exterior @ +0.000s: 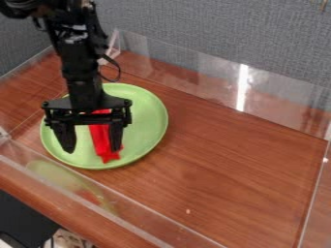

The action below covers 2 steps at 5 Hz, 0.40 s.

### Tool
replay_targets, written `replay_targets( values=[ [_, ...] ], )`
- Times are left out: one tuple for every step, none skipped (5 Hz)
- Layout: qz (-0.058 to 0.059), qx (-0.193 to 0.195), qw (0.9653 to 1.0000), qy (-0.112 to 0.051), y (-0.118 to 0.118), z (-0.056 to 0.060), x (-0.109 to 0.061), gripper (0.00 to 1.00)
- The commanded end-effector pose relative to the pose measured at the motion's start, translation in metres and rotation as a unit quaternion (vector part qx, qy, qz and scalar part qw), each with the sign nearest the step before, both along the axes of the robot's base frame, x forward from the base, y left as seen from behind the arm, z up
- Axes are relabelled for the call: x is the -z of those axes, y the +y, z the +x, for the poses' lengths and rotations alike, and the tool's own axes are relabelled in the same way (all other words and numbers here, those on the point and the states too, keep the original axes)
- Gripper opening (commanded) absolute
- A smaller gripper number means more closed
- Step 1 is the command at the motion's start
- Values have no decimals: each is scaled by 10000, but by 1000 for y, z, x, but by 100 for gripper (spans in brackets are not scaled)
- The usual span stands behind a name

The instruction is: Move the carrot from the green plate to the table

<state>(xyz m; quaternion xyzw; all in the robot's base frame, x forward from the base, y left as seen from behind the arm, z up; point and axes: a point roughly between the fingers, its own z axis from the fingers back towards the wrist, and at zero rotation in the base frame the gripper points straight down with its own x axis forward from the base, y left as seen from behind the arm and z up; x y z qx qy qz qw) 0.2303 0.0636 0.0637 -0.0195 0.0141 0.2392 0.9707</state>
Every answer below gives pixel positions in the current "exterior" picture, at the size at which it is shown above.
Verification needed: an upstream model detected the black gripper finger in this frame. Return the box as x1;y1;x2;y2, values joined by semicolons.
108;120;124;152
52;122;76;154

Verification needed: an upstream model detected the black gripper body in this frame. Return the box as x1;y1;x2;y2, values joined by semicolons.
41;93;132;128

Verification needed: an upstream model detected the red toy carrot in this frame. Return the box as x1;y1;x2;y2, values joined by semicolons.
87;108;124;165

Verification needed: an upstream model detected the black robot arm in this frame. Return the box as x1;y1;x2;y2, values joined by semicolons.
0;0;132;153

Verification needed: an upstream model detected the green round plate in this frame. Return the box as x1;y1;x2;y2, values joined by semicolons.
40;83;168;170

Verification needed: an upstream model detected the black cable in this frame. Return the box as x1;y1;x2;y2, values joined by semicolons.
97;52;123;83

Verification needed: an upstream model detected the clear acrylic corner bracket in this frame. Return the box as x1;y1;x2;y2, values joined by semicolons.
104;29;121;59

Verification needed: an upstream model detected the clear acrylic enclosure wall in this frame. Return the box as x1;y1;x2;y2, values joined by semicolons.
0;31;331;248

